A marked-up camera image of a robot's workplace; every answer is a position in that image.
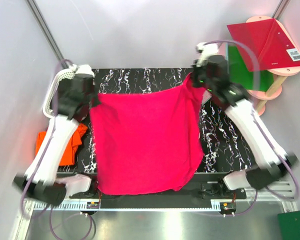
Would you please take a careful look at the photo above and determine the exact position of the magenta pink towel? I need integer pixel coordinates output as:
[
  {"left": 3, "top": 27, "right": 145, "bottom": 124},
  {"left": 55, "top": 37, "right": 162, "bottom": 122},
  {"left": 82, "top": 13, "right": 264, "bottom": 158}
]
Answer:
[{"left": 90, "top": 75, "right": 206, "bottom": 195}]

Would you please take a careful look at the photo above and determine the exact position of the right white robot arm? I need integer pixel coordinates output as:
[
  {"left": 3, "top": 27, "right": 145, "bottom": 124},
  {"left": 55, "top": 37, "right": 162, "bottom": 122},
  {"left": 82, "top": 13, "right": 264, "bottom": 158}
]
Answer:
[{"left": 191, "top": 54, "right": 299, "bottom": 199}]

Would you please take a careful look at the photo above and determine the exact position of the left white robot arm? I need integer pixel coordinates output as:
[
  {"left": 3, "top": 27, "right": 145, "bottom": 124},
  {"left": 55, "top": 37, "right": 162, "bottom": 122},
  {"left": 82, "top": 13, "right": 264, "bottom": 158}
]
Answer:
[{"left": 13, "top": 73, "right": 99, "bottom": 206}]

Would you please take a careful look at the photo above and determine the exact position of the white plastic laundry basket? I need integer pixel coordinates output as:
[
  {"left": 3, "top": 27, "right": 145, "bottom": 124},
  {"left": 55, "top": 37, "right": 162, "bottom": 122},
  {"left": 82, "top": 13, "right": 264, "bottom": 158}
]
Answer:
[{"left": 42, "top": 68, "right": 77, "bottom": 118}]

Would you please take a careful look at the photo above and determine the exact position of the green plastic sheet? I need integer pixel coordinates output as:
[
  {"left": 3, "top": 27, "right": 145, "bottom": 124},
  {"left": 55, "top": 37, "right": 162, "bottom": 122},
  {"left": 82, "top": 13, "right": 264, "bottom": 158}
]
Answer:
[{"left": 227, "top": 45, "right": 274, "bottom": 92}]

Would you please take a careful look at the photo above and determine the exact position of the pink wooden tiered shelf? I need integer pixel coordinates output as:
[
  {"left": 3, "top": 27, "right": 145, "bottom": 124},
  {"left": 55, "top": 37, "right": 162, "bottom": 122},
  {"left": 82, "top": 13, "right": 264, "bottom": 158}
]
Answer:
[{"left": 246, "top": 15, "right": 300, "bottom": 116}]

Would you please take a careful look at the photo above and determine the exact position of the orange folded towel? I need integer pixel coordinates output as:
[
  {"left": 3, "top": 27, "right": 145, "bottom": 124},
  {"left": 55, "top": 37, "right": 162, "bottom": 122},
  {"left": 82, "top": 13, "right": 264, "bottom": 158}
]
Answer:
[{"left": 35, "top": 123, "right": 88, "bottom": 167}]

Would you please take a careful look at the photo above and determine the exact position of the red plastic sheet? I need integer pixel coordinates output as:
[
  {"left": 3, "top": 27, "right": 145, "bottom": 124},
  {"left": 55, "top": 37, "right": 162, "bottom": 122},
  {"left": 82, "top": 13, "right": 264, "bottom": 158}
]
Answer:
[{"left": 227, "top": 18, "right": 300, "bottom": 71}]

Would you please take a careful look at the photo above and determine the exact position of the dark green board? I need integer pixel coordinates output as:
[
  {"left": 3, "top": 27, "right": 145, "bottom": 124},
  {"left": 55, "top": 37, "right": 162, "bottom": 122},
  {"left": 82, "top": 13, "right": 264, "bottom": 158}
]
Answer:
[{"left": 277, "top": 210, "right": 300, "bottom": 240}]

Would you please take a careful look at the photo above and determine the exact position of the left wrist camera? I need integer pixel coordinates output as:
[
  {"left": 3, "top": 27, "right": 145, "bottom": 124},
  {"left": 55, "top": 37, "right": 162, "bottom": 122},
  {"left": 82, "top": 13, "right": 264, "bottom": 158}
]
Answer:
[{"left": 69, "top": 64, "right": 95, "bottom": 78}]

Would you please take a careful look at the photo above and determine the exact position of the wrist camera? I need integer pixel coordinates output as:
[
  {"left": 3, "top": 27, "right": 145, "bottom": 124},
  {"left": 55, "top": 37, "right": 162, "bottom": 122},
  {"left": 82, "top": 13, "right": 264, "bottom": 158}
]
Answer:
[
  {"left": 195, "top": 42, "right": 219, "bottom": 67},
  {"left": 69, "top": 64, "right": 95, "bottom": 78}
]

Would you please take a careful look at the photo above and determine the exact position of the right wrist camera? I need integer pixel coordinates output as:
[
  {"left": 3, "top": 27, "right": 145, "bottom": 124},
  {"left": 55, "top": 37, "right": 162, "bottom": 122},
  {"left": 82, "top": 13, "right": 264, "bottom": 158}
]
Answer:
[{"left": 195, "top": 42, "right": 219, "bottom": 67}]

